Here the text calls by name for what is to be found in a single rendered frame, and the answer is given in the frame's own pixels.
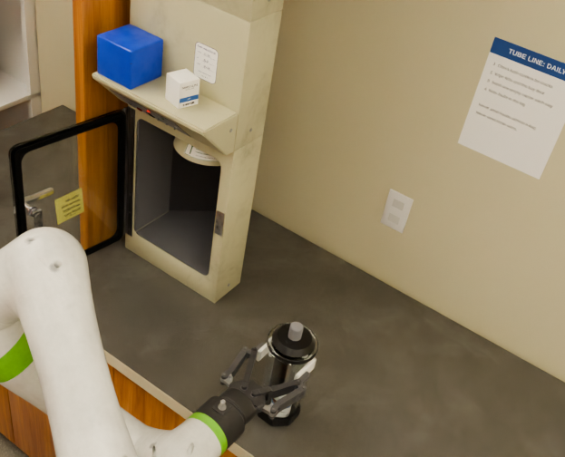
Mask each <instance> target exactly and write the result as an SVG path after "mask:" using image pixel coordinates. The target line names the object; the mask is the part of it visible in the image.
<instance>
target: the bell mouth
mask: <svg viewBox="0 0 565 457"><path fill-rule="evenodd" d="M173 144H174V148H175V150H176V151H177V152H178V153H179V155H180V156H182V157H183V158H185V159H186V160H189V161H192V162H195V163H198V164H201V165H207V166H220V163H219V161H218V160H217V159H216V158H214V157H212V156H210V155H209V154H207V153H206V152H204V151H201V150H199V149H197V148H195V147H193V146H191V145H190V144H188V143H187V142H185V141H182V140H180V139H178V138H177V137H175V139H174V142H173Z"/></svg>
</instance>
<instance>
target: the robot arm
mask: <svg viewBox="0 0 565 457"><path fill-rule="evenodd" d="M267 353H268V346H267V343H260V344H259V345H258V346H257V347H255V346H253V347H252V349H251V350H250V349H248V348H247V347H246V346H244V347H243V348H242V349H241V351H240V352H239V354H238V356H237V357H236V359H235V360H234V362H233V363H232V365H231V366H230V368H229V369H228V370H227V371H225V372H224V373H222V374H221V378H220V384H222V385H224V384H225V385H226V386H227V387H228V389H227V390H225V391H224V392H223V393H222V394H221V395H220V396H212V397H210V399H209V400H208V401H207V402H206V403H205V404H203V405H202V406H201V407H200V408H199V409H198V410H197V411H196V412H195V413H193V414H192V415H191V416H190V417H189V418H188V419H187V420H185V421H184V422H183V423H182V424H180V425H179V426H177V427H176V428H174V429H173V430H162V429H156V428H153V427H150V426H148V425H146V424H144V423H142V422H141V421H139V420H138V419H136V418H135V417H134V416H132V415H131V414H129V413H128V412H126V411H125V410H124V409H122V408H121V407H120V405H119V402H118V398H117V395H116V393H115V390H114V386H113V383H112V378H111V375H110V371H109V367H108V365H107V361H106V357H105V353H104V350H103V346H102V339H101V335H100V331H99V327H98V323H97V318H96V314H95V309H94V303H93V294H92V289H91V280H90V274H89V268H88V260H87V257H86V254H85V251H84V249H83V246H82V245H81V244H80V242H79V241H78V240H77V239H76V238H75V237H74V236H72V235H71V234H69V233H68V232H66V231H64V230H61V229H58V228H51V227H41V228H33V229H30V230H28V231H26V232H25V233H23V234H21V235H20V236H19V237H17V238H16V239H14V240H13V241H12V242H10V243H9V244H7V245H6V246H4V247H3V248H1V249H0V385H2V386H3V387H5V388H6V389H8V390H9V391H11V392H13V393H14V394H16V395H18V396H20V397H21V398H23V399H24V400H26V401H27V402H28V403H30V404H32V405H33V406H35V407H36V408H38V409H39V410H41V411H42V412H44V413H46V414H47V415H48V419H49V423H50V427H51V432H52V436H53V441H54V449H55V455H56V457H220V456H221V455H222V454H223V453H224V452H225V451H226V450H227V449H228V448H229V447H230V446H231V445H232V444H233V443H234V442H235V441H236V440H237V439H238V438H239V437H240V436H241V435H242V434H243V433H244V431H245V425H246V424H247V423H248V422H249V421H250V420H251V419H252V418H253V417H254V416H255V414H256V413H260V412H264V413H267V414H268V418H269V419H271V420H273V419H274V418H275V417H276V416H277V414H278V413H279V412H281V411H282V410H284V409H286V408H287V407H289V406H290V405H291V404H293V403H295V402H297V401H298V400H300V399H302V398H303V397H304V396H305V393H306V390H307V387H306V386H304V385H303V384H304V383H305V382H306V381H307V380H308V378H309V376H310V372H311V371H312V370H313V369H314V368H315V364H316V358H314V359H313V360H311V361H310V362H309V363H308V364H307V365H305V366H304V367H303V368H302V369H301V370H300V371H299V372H298V373H297V374H296V375H295V378H294V380H292V381H289V382H286V383H283V384H278V385H274V386H271V387H270V386H267V387H263V386H261V385H259V384H257V383H256V382H255V381H254V380H250V377H251V374H252V370H253V367H254V364H255V360H257V361H260V360H261V359H262V358H263V357H264V356H265V355H266V354H267ZM246 358H249V360H248V365H247V369H246V372H245V375H244V378H243V380H241V381H235V382H232V381H233V377H234V376H235V374H236V373H237V371H238V370H239V369H240V367H241V365H242V364H243V362H244V361H245V359H246ZM256 358H257V359H256ZM285 394H286V395H285ZM282 395H285V396H284V397H282V398H280V399H279V400H277V401H276V402H275V403H274V404H273V403H271V404H270V405H265V403H266V402H269V401H270V400H271V399H274V398H277V397H279V396H282Z"/></svg>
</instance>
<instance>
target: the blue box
mask: <svg viewBox="0 0 565 457"><path fill-rule="evenodd" d="M96 47H97V73H98V74H100V75H102V76H104V77H106V78H108V79H110V80H112V81H114V82H116V83H118V84H120V85H122V86H124V87H126V88H127V89H129V90H131V89H133V88H136V87H138V86H140V85H143V84H145V83H148V82H150V81H152V80H154V79H157V78H159V77H161V69H162V52H163V39H161V38H160V37H158V36H156V35H154V34H151V33H148V32H146V31H144V30H142V29H141V28H139V27H137V26H135V25H132V24H127V25H124V26H122V27H119V28H116V29H113V30H111V31H108V32H105V33H102V34H98V35H97V46H96Z"/></svg>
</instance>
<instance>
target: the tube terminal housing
mask: <svg viewBox="0 0 565 457"><path fill-rule="evenodd" d="M281 15H282V10H280V11H277V12H275V13H273V14H271V15H267V16H264V17H262V18H260V19H258V20H256V21H253V22H249V21H246V20H244V19H242V18H240V17H237V16H235V15H232V14H230V13H228V12H225V11H223V10H221V9H218V8H217V7H215V6H212V5H209V4H207V3H204V2H202V1H200V0H131V8H130V24H132V25H135V26H137V27H139V28H141V29H142V30H144V31H146V32H148V33H151V34H154V35H156V36H158V37H160V38H161V39H163V52H162V69H161V75H162V76H164V77H167V73H170V72H175V71H178V70H182V69H188V70H189V71H190V72H192V73H193V67H194V55H195V44H196V41H198V42H200V43H202V44H205V45H207V46H209V47H211V48H214V49H216V50H218V51H219V58H218V67H217V76H216V84H215V85H213V84H211V83H208V82H206V81H204V80H202V79H200V90H199V94H201V95H203V96H205V97H207V98H209V99H211V100H212V101H214V102H217V103H219V104H221V105H223V106H225V107H227V108H229V109H231V110H232V111H234V112H236V113H237V114H238V122H237V129H236V136H235V143H234V151H233V152H232V153H231V154H229V155H224V154H222V153H220V152H218V151H215V150H213V149H212V148H210V147H209V146H207V145H205V144H203V143H201V142H199V141H196V140H194V139H193V138H191V137H190V136H188V135H186V134H184V133H182V132H180V131H177V130H174V128H172V127H171V126H169V125H166V124H165V123H163V122H160V121H157V119H155V118H153V117H151V116H150V115H148V114H146V113H144V112H141V111H139V110H138V109H136V108H134V107H132V106H130V105H129V104H128V106H129V107H131V108H133V109H134V110H135V139H134V172H133V204H132V237H131V236H130V235H128V234H127V233H125V247H126V248H127V249H129V250H130V251H132V252H133V253H135V254H136V255H138V256H140V257H141V258H143V259H145V260H147V261H148V262H150V263H151V264H153V265H154V266H155V267H157V268H159V269H161V270H162V271H164V272H165V273H167V274H168V275H170V276H172V277H174V278H175V279H177V280H179V281H180V282H181V283H182V284H184V285H186V286H187V287H189V288H191V289H192V290H194V291H196V292H197V293H199V294H200V295H202V296H204V297H206V298H207V299H208V300H210V301H211V302H213V303H214V304H215V303H216V302H217V301H218V300H220V299H221V298H222V297H223V296H225V295H226V294H227V293H228V292H229V291H230V290H231V289H232V288H233V287H235V286H236V285H237V284H239V283H240V278H241V271H242V266H243V259H244V254H245V248H246V242H247V236H248V225H249V219H250V213H251V208H252V201H253V196H254V189H255V184H256V177H257V172H258V161H259V155H260V149H261V143H262V137H263V131H264V125H265V119H266V113H267V107H268V97H269V90H270V85H271V78H272V73H273V66H274V61H275V55H276V49H277V43H278V32H279V26H280V20H281ZM139 119H143V120H145V121H147V122H149V123H150V124H152V125H154V126H156V127H158V128H160V129H162V130H164V131H166V132H167V133H169V134H171V135H173V136H175V137H177V138H178V139H180V140H182V141H185V142H187V143H188V144H190V145H191V146H193V147H195V148H197V149H199V150H201V151H204V152H206V153H207V154H209V155H210V156H212V157H214V158H216V159H217V160H218V161H219V163H220V166H221V172H220V179H219V194H218V202H217V209H216V217H217V210H218V211H220V212H222V213H224V214H225V215H224V222H223V230H222V237H221V236H219V235H217V234H216V233H213V240H212V249H211V256H210V264H209V273H208V275H207V276H203V275H202V274H201V273H199V272H198V271H196V270H194V269H193V268H191V267H189V266H187V265H186V264H184V263H182V262H181V261H179V260H178V259H176V258H175V257H173V256H171V255H170V254H168V253H167V252H165V251H163V250H162V249H160V248H158V247H156V246H155V245H153V244H151V243H150V242H149V241H147V240H146V239H144V238H142V237H140V236H139V235H137V233H136V231H135V230H134V199H135V169H136V138H137V121H138V120H139Z"/></svg>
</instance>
